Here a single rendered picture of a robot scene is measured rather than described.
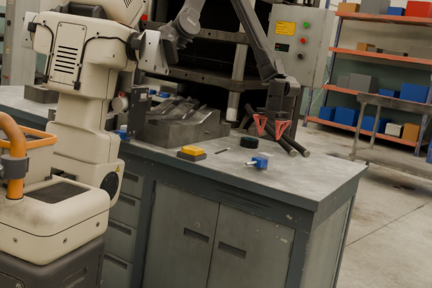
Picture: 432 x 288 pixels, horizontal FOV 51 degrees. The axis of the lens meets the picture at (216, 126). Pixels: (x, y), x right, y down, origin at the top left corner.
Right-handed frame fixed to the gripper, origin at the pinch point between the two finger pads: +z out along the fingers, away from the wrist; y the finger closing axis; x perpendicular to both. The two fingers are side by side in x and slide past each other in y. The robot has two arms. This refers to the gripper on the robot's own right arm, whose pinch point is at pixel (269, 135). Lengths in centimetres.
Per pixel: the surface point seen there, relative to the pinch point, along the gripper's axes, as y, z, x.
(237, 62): 62, -22, -51
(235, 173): 0.0, 12.5, 15.9
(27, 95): 131, 9, 27
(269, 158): -2.3, 8.1, 0.5
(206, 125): 38.0, 5.1, -7.3
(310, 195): -25.5, 12.8, 9.4
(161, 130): 35.9, 5.9, 19.3
